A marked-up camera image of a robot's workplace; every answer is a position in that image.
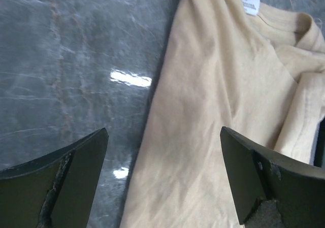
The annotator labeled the dark striped folded garment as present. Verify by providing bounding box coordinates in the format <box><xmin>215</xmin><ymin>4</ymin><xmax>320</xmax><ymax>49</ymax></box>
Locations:
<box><xmin>313</xmin><ymin>119</ymin><xmax>325</xmax><ymax>169</ymax></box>

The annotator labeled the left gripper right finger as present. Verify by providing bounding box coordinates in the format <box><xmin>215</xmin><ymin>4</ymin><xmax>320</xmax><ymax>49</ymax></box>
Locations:
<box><xmin>220</xmin><ymin>127</ymin><xmax>324</xmax><ymax>227</ymax></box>

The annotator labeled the beige t shirt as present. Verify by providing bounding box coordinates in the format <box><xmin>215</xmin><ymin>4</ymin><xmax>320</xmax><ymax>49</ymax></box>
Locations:
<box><xmin>120</xmin><ymin>0</ymin><xmax>324</xmax><ymax>227</ymax></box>

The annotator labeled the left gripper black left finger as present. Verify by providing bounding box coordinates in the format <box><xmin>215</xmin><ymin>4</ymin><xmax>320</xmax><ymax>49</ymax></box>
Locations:
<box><xmin>1</xmin><ymin>128</ymin><xmax>109</xmax><ymax>227</ymax></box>

